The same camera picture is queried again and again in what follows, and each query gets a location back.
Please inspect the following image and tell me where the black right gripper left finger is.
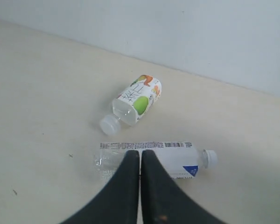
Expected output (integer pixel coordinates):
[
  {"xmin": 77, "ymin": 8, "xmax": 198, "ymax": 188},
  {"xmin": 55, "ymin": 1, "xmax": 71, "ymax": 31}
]
[{"xmin": 63, "ymin": 150, "xmax": 140, "ymax": 224}]

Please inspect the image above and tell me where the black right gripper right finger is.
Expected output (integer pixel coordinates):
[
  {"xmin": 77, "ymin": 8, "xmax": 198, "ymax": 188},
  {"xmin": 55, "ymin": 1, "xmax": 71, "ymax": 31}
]
[{"xmin": 141, "ymin": 150, "xmax": 223, "ymax": 224}]

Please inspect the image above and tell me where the clear white label water bottle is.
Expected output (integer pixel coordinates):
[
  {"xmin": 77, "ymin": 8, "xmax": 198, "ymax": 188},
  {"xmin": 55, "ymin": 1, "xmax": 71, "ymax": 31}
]
[{"xmin": 94, "ymin": 141, "xmax": 218, "ymax": 179}]

